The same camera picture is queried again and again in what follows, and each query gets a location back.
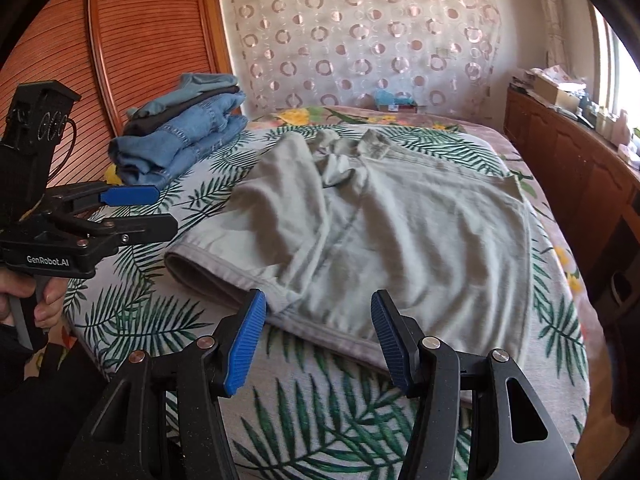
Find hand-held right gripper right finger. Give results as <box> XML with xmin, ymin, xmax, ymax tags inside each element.
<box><xmin>370</xmin><ymin>289</ymin><xmax>581</xmax><ymax>480</ymax></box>

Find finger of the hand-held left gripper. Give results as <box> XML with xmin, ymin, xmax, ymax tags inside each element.
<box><xmin>74</xmin><ymin>213</ymin><xmax>179</xmax><ymax>262</ymax></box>
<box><xmin>47</xmin><ymin>183</ymin><xmax>161</xmax><ymax>217</ymax></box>

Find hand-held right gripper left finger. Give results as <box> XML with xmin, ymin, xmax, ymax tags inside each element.
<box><xmin>60</xmin><ymin>288</ymin><xmax>268</xmax><ymax>480</ymax></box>

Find grey-green pants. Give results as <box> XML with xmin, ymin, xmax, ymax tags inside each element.
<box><xmin>164</xmin><ymin>127</ymin><xmax>533</xmax><ymax>376</ymax></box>

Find person's left forearm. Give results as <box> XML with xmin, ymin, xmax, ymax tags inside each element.
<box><xmin>0</xmin><ymin>320</ymin><xmax>108</xmax><ymax>480</ymax></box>

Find folded dark pants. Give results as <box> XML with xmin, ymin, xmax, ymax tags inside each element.
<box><xmin>122</xmin><ymin>87</ymin><xmax>246</xmax><ymax>136</ymax></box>

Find folded light blue pants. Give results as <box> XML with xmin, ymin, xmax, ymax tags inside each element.
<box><xmin>125</xmin><ymin>72</ymin><xmax>240</xmax><ymax>118</ymax></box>

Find person's left hand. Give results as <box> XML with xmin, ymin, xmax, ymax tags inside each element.
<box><xmin>0</xmin><ymin>266</ymin><xmax>69</xmax><ymax>333</ymax></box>

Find folded blue denim jeans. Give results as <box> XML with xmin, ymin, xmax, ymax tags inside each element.
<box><xmin>109</xmin><ymin>95</ymin><xmax>248</xmax><ymax>187</ymax></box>

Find leaf print blanket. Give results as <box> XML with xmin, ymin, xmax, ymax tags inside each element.
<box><xmin>62</xmin><ymin>122</ymin><xmax>591</xmax><ymax>480</ymax></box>

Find wooden cabinet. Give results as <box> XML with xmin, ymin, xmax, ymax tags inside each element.
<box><xmin>502</xmin><ymin>82</ymin><xmax>640</xmax><ymax>426</ymax></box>

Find blue item in cardboard box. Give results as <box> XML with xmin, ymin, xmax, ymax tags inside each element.
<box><xmin>372</xmin><ymin>89</ymin><xmax>418</xmax><ymax>113</ymax></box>

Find circle pattern curtain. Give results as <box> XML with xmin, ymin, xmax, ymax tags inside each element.
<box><xmin>217</xmin><ymin>0</ymin><xmax>503</xmax><ymax>116</ymax></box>

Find cardboard box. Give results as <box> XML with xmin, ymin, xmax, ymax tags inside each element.
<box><xmin>532</xmin><ymin>72</ymin><xmax>581</xmax><ymax>108</ymax></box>

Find row of small bottles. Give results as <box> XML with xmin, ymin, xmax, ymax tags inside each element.
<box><xmin>575</xmin><ymin>100</ymin><xmax>640</xmax><ymax>171</ymax></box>

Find white lace curtain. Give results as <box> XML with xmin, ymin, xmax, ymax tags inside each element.
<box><xmin>517</xmin><ymin>0</ymin><xmax>566</xmax><ymax>76</ymax></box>

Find window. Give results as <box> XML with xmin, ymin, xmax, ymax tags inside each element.
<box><xmin>592</xmin><ymin>5</ymin><xmax>640</xmax><ymax>131</ymax></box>

